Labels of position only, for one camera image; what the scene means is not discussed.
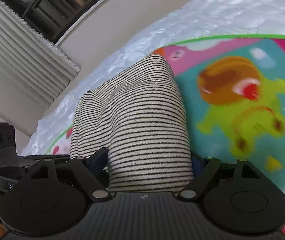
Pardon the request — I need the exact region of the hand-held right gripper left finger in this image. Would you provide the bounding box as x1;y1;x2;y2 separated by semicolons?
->
36;147;113;201

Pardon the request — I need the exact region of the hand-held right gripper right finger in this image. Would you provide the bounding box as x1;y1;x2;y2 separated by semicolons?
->
177;156;259;202

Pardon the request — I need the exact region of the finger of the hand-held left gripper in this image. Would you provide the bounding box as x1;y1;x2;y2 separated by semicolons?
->
20;154;71;161

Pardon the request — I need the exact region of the beige striped knit garment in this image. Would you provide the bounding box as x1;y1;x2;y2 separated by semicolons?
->
70;54;194;193

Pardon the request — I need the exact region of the colourful printed blanket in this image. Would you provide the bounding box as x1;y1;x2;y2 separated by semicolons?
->
45;35;285;240

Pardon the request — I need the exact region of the beige pleated curtain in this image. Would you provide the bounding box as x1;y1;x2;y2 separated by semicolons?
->
0;0;81;110

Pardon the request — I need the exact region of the white quilted bedspread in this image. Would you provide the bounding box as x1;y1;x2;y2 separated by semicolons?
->
20;0;285;157

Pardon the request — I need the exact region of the dark barred window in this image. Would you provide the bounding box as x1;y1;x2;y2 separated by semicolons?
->
0;0;131;45

